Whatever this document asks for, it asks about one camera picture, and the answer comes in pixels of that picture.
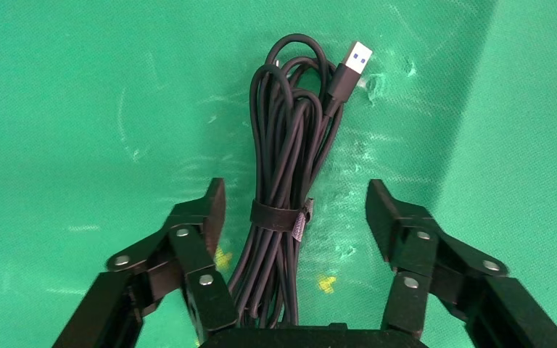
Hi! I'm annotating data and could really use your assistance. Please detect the black data cable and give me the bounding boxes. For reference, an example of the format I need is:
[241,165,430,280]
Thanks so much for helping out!
[227,33,374,331]

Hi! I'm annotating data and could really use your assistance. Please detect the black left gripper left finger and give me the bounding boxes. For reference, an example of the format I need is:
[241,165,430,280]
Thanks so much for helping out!
[52,178,239,348]

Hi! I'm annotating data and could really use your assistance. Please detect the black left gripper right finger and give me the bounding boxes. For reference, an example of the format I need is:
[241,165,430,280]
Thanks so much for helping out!
[365,178,557,348]

